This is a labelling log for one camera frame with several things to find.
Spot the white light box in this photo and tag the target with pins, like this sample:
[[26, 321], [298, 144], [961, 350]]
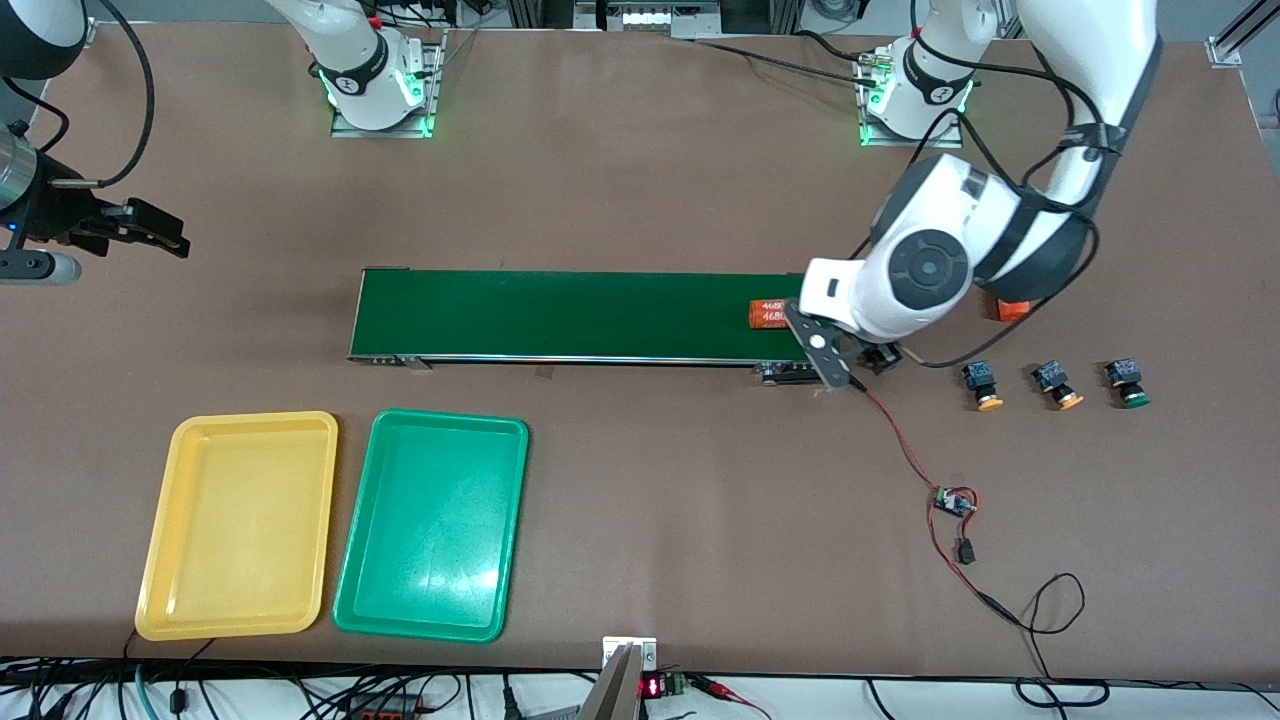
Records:
[[645, 18]]

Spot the yellow mushroom push button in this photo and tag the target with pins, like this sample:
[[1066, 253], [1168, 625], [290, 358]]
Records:
[[983, 385], [1055, 385]]

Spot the green plastic tray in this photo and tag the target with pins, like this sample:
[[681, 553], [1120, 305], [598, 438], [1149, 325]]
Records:
[[430, 525]]

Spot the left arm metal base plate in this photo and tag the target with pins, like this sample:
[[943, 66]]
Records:
[[915, 142]]

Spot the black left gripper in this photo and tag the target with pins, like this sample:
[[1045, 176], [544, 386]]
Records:
[[880, 357]]

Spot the aluminium corner bracket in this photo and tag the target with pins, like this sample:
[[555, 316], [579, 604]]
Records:
[[1222, 50], [88, 32]]

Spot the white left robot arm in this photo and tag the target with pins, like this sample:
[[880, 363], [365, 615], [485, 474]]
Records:
[[930, 270]]

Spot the green mushroom push button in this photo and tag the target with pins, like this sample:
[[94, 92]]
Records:
[[1127, 383]]

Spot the orange cylinder marked 4680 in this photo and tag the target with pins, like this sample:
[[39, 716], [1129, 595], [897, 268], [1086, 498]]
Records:
[[772, 314], [1012, 310]]

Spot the red clip lead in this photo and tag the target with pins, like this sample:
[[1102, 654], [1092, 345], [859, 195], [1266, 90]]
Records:
[[715, 687]]

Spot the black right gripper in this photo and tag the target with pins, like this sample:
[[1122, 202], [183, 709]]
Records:
[[52, 212]]

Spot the small green circuit board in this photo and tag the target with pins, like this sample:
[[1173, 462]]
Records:
[[950, 500]]

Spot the yellow plastic tray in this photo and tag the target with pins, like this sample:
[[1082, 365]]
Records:
[[235, 525]]

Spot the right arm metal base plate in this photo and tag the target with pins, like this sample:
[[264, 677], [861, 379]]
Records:
[[380, 132]]

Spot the silver mounting bracket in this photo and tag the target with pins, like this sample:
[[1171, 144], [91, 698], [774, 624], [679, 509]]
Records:
[[630, 645]]

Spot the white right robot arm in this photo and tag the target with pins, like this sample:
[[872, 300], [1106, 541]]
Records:
[[350, 40]]

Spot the red digit display module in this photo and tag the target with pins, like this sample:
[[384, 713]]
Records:
[[655, 686]]

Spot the grey metal bar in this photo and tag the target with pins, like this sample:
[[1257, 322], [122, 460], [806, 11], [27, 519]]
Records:
[[615, 695]]

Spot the green conveyor belt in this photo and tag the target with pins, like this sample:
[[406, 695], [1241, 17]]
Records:
[[560, 315]]

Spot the orange power strip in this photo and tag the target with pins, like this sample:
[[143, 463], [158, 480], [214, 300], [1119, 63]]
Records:
[[385, 708]]

